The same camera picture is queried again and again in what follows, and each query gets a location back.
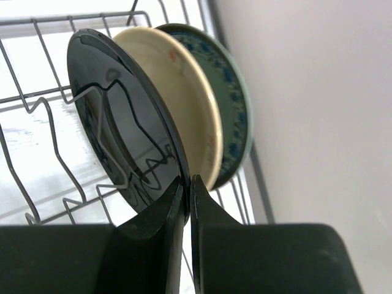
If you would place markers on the black glossy plate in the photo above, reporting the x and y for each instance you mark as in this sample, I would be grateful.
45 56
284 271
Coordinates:
125 118

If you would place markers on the grey wire dish rack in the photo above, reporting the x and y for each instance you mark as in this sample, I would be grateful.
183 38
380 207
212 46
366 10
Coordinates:
49 172

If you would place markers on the green blue-patterned plate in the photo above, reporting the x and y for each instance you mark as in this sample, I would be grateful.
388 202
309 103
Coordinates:
230 90

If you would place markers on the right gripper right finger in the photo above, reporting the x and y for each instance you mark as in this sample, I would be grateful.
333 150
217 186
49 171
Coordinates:
229 257

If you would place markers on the cream floral plate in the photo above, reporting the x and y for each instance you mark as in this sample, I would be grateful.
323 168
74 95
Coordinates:
186 92

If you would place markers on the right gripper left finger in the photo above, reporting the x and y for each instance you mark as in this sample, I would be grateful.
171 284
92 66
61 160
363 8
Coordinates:
143 255

